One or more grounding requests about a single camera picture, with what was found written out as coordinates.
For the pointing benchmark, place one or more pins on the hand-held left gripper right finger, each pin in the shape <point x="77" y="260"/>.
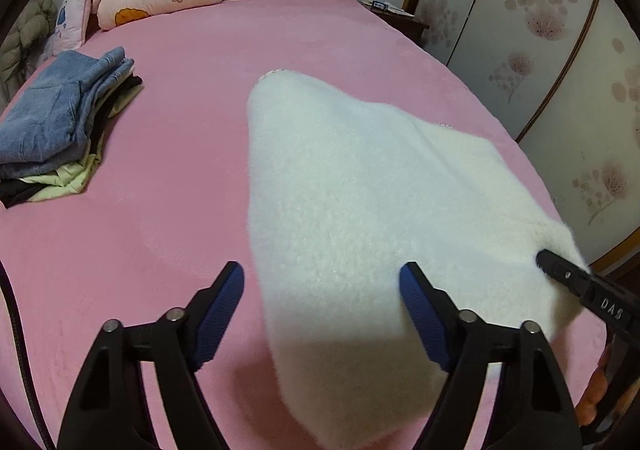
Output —
<point x="422" y="315"/>

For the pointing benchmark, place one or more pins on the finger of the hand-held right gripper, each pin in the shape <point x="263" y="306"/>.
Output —
<point x="560" y="270"/>

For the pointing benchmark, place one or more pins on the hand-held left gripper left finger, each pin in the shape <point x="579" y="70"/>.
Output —
<point x="220" y="315"/>

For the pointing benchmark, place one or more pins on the white fuzzy cardigan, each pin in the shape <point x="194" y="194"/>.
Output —
<point x="375" y="205"/>

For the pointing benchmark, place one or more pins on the stack of folded clothes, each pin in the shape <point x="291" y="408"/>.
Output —
<point x="15" y="192"/>

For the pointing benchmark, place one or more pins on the person's right hand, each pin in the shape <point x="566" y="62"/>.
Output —
<point x="595" y="385"/>

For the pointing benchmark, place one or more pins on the pink bed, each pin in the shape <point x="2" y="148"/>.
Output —
<point x="175" y="130"/>

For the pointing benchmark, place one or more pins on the folded pale green garment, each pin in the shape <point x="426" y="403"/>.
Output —
<point x="60" y="180"/>

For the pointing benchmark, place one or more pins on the floral pattern wardrobe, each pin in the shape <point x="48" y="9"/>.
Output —
<point x="540" y="30"/>

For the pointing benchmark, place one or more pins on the folded blue jeans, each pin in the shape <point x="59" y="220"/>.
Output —
<point x="50" y="115"/>

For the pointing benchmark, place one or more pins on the brown wooden nightstand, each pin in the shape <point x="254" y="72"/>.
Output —
<point x="405" y="25"/>

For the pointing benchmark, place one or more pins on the papers on nightstand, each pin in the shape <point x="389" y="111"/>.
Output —
<point x="387" y="6"/>

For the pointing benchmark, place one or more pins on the pink printed cushion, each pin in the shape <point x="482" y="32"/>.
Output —
<point x="75" y="15"/>

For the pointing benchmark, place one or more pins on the pale puffer jacket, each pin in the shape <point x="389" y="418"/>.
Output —
<point x="25" y="40"/>

